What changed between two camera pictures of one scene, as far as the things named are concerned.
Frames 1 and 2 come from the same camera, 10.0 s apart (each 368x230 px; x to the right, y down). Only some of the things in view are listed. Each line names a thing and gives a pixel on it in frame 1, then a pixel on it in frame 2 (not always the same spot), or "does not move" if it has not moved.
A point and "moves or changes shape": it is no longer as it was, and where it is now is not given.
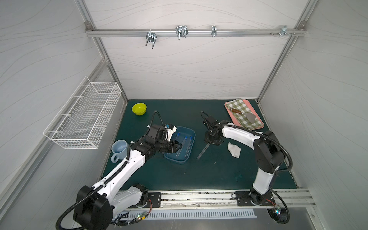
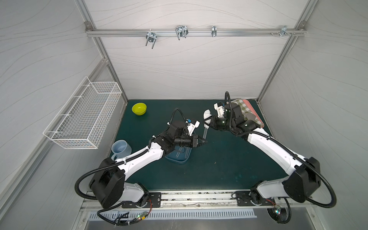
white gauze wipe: [234, 150] moves or changes shape
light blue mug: [120, 148] does not move
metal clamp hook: [181, 31] does not move
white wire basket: [84, 118] does not move
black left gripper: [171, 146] to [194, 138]
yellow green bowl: [139, 108] does not move
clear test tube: [180, 149] does not move
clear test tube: [203, 151] moves or changes shape
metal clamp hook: [214, 30] does not move
